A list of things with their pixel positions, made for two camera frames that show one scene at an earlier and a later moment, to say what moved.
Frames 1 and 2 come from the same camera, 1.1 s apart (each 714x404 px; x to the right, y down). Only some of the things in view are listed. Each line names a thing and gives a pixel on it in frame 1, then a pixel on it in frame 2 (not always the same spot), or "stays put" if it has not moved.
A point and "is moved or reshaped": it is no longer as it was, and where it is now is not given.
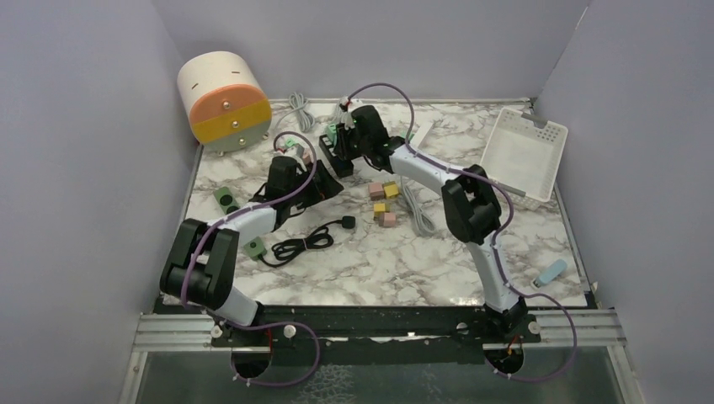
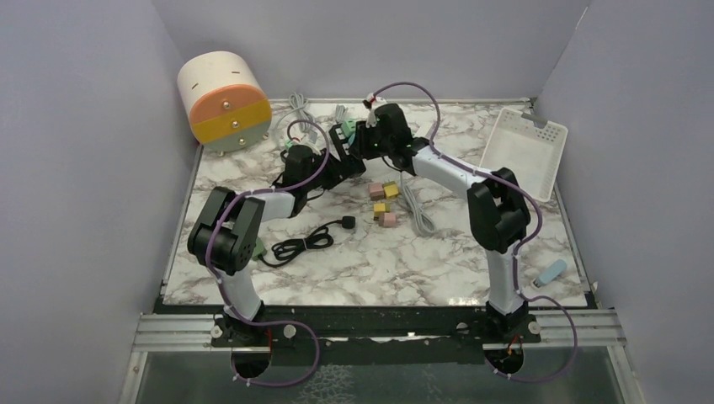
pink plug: x=376 y=191 stays put
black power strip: x=343 y=168 is moved or reshaped
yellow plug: x=391 y=190 stays put
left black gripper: x=327 y=187 → x=336 y=172
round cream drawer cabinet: x=227 y=104 stays put
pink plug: x=390 y=220 stays put
